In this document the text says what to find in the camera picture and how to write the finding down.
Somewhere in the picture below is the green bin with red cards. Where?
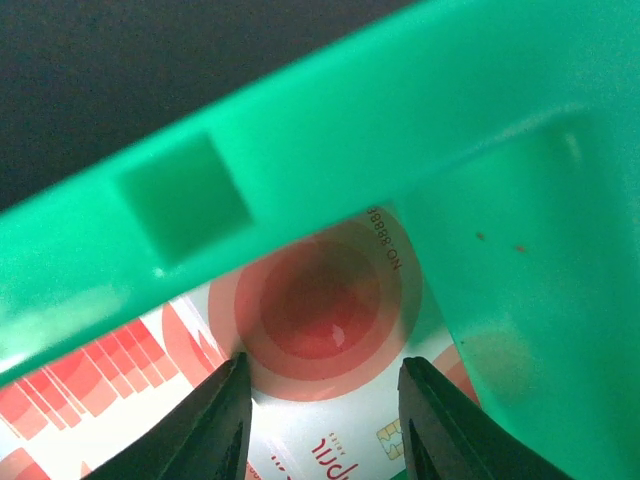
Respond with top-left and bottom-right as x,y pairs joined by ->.
1,1 -> 639,479

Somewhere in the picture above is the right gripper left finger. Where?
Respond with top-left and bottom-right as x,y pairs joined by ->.
87,353 -> 252,480

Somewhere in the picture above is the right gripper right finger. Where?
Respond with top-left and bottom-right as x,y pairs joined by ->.
398,357 -> 569,480

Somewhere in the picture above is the red white credit card stack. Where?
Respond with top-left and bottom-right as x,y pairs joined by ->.
1,205 -> 474,479

